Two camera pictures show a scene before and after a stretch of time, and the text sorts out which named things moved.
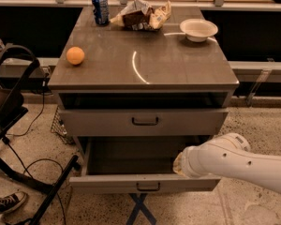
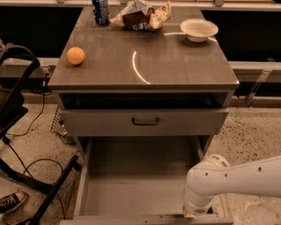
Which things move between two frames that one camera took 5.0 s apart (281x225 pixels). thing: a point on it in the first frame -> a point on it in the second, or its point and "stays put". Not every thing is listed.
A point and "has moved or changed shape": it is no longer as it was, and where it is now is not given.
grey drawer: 136,163 has moved or changed shape
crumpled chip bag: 139,15 stays put
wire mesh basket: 58,128 stays put
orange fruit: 75,55 stays put
